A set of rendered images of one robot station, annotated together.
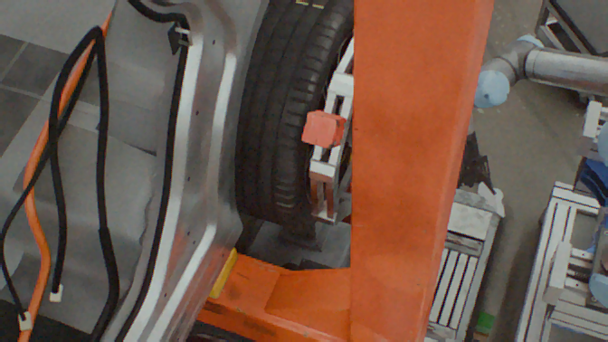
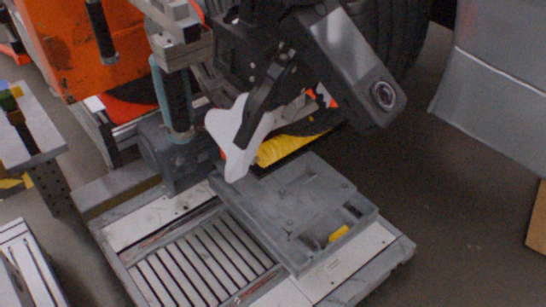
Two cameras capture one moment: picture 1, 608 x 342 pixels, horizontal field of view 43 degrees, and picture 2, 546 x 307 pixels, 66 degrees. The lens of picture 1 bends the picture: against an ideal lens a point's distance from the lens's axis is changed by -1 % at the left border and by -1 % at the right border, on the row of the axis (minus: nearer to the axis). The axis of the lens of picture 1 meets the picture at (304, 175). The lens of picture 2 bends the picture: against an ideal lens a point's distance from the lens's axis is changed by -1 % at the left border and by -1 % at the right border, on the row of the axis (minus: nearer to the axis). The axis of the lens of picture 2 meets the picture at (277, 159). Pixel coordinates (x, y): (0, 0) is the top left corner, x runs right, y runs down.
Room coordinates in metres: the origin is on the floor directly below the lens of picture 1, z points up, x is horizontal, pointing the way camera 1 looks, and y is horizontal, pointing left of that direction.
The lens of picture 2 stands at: (1.83, -0.92, 1.29)
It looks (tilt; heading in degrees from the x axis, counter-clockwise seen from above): 45 degrees down; 116
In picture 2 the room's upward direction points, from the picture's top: straight up
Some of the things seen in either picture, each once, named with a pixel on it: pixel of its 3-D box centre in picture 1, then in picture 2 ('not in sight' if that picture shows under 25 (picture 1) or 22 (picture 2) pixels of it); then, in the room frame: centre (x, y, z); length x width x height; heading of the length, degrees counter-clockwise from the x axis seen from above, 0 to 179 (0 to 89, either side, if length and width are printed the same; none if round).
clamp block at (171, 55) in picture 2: not in sight; (182, 45); (1.40, -0.41, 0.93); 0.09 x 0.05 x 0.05; 65
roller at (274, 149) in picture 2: not in sight; (294, 138); (1.49, -0.11, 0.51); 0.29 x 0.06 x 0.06; 65
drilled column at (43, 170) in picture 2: not in sight; (42, 167); (0.61, -0.34, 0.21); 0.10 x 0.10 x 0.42; 65
